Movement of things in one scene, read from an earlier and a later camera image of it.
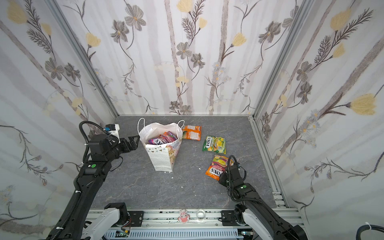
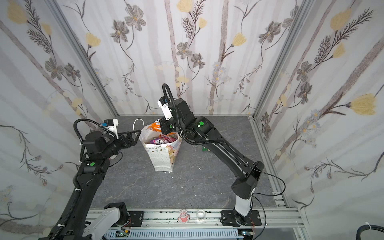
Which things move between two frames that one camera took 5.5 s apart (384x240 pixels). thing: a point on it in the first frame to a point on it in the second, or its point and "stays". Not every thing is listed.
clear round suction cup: (201, 214) stays
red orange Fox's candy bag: (218, 165) to (155, 126)
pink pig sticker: (184, 217) stays
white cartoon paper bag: (163, 156) stays
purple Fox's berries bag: (165, 137) stays
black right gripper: (231, 170) to (167, 126)
